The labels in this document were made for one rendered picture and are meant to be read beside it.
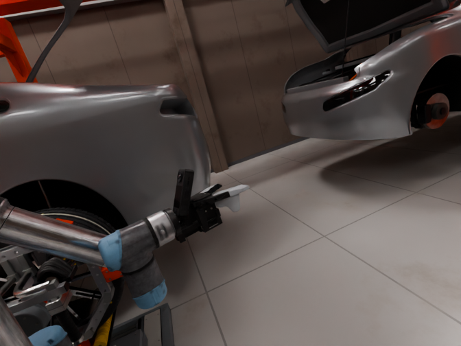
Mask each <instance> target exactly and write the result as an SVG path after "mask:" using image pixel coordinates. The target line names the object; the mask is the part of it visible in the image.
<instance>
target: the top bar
mask: <svg viewBox="0 0 461 346"><path fill-rule="evenodd" d="M68 290H69V285H68V283H67V281H64V282H62V283H60V284H59V285H58V287H57V288H56V289H54V290H51V291H49V292H47V290H46V289H45V290H42V291H40V292H37V293H35V294H33V295H30V296H27V297H24V298H22V299H19V300H17V301H14V302H12V303H9V304H7V306H8V307H9V309H10V311H11V312H12V313H13V314H14V313H16V312H19V311H21V310H24V309H26V308H29V307H31V306H33V305H36V304H38V303H41V302H44V301H46V300H48V299H51V298H54V297H57V296H58V295H61V294H63V293H66V292H68Z"/></svg>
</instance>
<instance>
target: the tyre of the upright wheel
mask: <svg viewBox="0 0 461 346"><path fill-rule="evenodd" d="M33 212H34V213H36V214H40V215H42V214H49V215H43V216H47V217H50V218H53V219H56V218H59V219H63V220H70V221H73V225H76V226H79V227H82V228H85V229H89V230H91V231H96V232H98V233H102V234H105V235H110V234H111V233H114V232H115V231H116V229H115V228H114V227H113V226H111V224H110V223H107V221H105V220H104V219H103V218H101V217H98V216H97V215H94V214H92V213H91V212H87V211H85V210H84V211H82V210H81V209H75V208H73V209H72V208H69V207H67V208H66V207H62V208H61V207H56V208H55V207H53V208H48V209H41V210H38V211H33ZM58 214H69V215H73V216H66V215H58ZM75 216H79V217H81V218H78V217H75ZM82 218H86V219H87V220H85V219H82ZM88 220H90V221H92V222H94V223H96V224H98V225H99V226H98V225H96V224H94V223H92V222H90V221H88ZM100 226H101V227H103V228H104V229H105V230H106V231H105V230H104V229H103V228H101V227H100ZM107 231H108V232H109V233H110V234H109V233H108V232H107ZM7 246H10V244H4V243H1V242H0V249H2V248H4V247H7ZM111 282H112V283H113V286H114V287H115V291H114V295H113V298H112V300H111V302H110V304H109V306H108V308H107V309H106V311H105V313H104V315H103V317H102V319H101V321H100V323H99V325H98V326H97V329H96V330H98V329H99V328H100V327H101V326H102V325H103V324H104V323H105V322H107V320H108V319H109V318H110V317H111V315H112V314H113V312H114V311H115V309H116V308H117V306H118V304H119V302H120V300H121V296H122V294H123V287H124V283H125V279H124V278H123V277H120V278H118V279H115V280H113V281H111Z"/></svg>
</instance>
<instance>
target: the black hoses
mask: <svg viewBox="0 0 461 346"><path fill-rule="evenodd" d="M77 269H78V267H77V265H74V266H71V265H70V264H69V263H67V262H66V261H64V260H63V259H62V258H60V257H53V258H51V259H49V260H48V261H46V262H45V263H43V264H42V265H41V267H40V268H39V270H38V272H37V273H36V275H35V277H36V280H35V282H34V283H33V284H32V286H36V285H39V284H41V283H43V282H45V280H46V278H47V276H46V274H45V273H46V272H52V273H56V274H58V275H60V276H62V277H64V278H63V279H62V280H63V282H64V281H67V283H68V282H70V281H72V280H73V278H74V276H75V274H76V272H77Z"/></svg>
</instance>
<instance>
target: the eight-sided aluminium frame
mask: <svg viewBox="0 0 461 346"><path fill-rule="evenodd" d="M17 251H18V252H17ZM32 251H33V250H30V249H24V248H21V247H18V246H13V245H10V246H7V247H4V248H2V249H0V262H2V261H5V260H10V259H13V258H15V257H16V256H19V255H22V254H27V253H30V252H32ZM86 265H87V266H88V269H89V270H90V272H91V274H92V276H93V279H94V280H95V283H96V284H97V287H98V288H99V291H100V292H101V294H102V297H101V299H100V300H99V303H98V304H97V307H96V308H95V310H94V312H93V314H92V316H91V318H90V320H89V322H88V323H87V324H85V325H83V326H80V327H78V330H79V332H80V333H82V334H83V336H84V340H83V341H87V340H88V339H90V338H92V337H93V335H94V333H95V330H96V329H97V326H98V325H99V323H100V321H101V319H102V317H103V315H104V313H105V311H106V309H107V308H108V306H109V304H110V302H111V300H112V298H113V295H114V291H115V287H114V286H113V283H112V282H111V281H110V282H108V283H107V282H106V280H105V278H104V276H103V274H102V267H101V266H96V265H93V264H87V263H86ZM83 341H82V342H83Z"/></svg>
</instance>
